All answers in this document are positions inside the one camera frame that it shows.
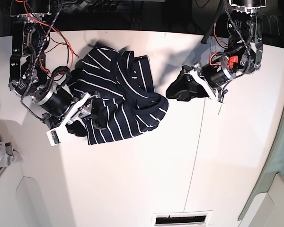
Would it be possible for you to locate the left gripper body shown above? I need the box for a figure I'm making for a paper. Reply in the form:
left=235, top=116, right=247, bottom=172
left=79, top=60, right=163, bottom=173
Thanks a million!
left=181, top=55, right=246, bottom=103

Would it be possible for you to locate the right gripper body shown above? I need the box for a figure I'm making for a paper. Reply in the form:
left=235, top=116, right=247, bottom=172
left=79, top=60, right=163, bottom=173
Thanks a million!
left=34, top=86, right=94, bottom=129

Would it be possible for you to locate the navy white striped t-shirt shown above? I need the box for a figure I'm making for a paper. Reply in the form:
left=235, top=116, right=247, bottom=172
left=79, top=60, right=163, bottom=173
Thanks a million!
left=67, top=44, right=169, bottom=145

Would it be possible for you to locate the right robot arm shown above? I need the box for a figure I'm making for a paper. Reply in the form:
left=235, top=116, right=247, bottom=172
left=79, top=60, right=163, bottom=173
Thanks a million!
left=9, top=0, right=106, bottom=137

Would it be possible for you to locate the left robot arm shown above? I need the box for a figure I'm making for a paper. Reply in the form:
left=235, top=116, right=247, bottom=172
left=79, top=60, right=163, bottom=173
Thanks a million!
left=166, top=0, right=267, bottom=103

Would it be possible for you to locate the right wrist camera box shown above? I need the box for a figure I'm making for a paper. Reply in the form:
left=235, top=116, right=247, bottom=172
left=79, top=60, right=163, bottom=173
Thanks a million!
left=46, top=126, right=68, bottom=147

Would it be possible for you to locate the table cable slot opening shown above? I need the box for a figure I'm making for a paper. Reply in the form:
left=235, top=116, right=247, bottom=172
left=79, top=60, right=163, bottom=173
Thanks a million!
left=152, top=210, right=212, bottom=227

